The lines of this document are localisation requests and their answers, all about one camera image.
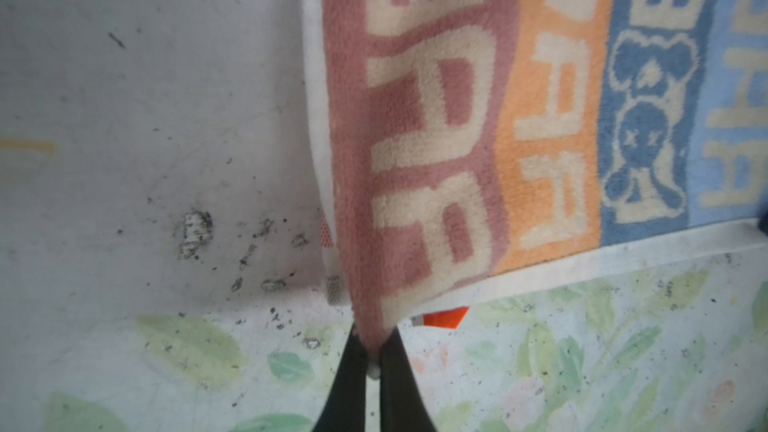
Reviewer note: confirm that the striped rabbit lettering towel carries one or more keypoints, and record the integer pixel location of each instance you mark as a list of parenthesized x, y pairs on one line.
[(470, 149)]

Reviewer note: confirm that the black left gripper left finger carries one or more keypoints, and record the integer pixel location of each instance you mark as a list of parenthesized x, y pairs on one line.
[(345, 407)]

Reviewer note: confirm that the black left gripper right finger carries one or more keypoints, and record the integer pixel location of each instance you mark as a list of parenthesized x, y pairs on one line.
[(401, 405)]

